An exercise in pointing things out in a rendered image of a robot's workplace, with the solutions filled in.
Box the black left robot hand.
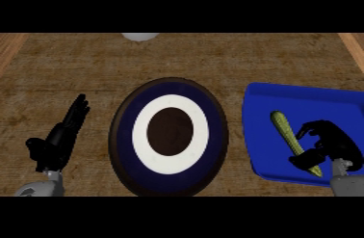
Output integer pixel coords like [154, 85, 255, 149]
[23, 93, 91, 173]

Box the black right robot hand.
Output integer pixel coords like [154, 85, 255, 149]
[287, 119, 364, 170]

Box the yellow-green squash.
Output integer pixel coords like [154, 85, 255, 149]
[268, 110, 324, 178]

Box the pale grey round object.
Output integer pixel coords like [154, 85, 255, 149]
[120, 33, 159, 42]

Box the dark blue and white plate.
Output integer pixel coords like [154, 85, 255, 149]
[107, 76, 229, 198]

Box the blue tray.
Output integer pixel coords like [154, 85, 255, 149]
[241, 82, 364, 188]

